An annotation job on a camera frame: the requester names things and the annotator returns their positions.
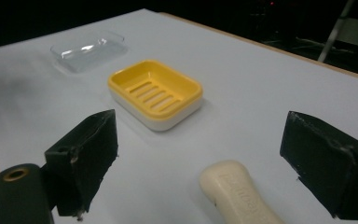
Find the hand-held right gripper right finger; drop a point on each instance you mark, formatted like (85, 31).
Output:
(329, 161)

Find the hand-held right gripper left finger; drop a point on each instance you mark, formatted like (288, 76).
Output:
(84, 149)

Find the yellow and white soap dish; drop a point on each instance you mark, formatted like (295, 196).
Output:
(156, 93)

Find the cream soap bar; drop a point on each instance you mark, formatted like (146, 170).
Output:
(239, 194)

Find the clear plastic soap dish lid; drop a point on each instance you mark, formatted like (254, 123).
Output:
(88, 51)

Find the grey metal stand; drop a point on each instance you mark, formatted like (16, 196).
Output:
(335, 31)

